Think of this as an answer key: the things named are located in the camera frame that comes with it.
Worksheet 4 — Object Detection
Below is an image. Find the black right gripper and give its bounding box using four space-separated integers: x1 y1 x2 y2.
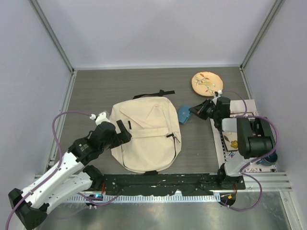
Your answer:
189 98 219 120

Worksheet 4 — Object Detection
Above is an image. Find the square flower pattern plate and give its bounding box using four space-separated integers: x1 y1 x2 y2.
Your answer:
222 112 259 151

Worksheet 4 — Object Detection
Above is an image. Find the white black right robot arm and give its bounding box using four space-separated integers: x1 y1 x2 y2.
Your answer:
189 96 279 189

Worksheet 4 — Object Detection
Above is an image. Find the black mounting base plate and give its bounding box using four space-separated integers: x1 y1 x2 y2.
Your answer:
87 173 246 196

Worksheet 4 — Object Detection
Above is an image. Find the white slotted cable duct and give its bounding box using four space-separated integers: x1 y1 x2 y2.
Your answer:
65 192 220 204

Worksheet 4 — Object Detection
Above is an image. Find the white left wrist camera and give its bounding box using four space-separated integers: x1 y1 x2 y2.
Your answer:
90 111 110 126

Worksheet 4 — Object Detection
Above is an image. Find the patterned white placemat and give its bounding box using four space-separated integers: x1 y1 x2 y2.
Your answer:
210 100 276 173

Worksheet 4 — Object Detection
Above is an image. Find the cream canvas backpack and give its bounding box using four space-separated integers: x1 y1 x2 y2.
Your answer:
109 90 182 173

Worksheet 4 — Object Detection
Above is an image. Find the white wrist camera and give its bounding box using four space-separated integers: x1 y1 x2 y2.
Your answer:
90 111 110 126
213 90 223 98

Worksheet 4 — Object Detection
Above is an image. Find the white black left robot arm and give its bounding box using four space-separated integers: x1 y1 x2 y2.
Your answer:
8 120 131 230

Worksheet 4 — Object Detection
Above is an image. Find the small blue wallet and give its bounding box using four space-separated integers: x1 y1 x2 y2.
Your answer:
177 105 191 125

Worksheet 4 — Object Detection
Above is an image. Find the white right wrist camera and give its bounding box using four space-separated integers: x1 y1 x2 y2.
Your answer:
213 90 223 98

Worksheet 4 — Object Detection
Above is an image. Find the round bird pattern plate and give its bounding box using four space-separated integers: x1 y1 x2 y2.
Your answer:
191 71 224 97

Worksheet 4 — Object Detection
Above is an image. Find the blue ceramic mug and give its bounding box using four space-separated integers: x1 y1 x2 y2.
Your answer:
256 153 278 166

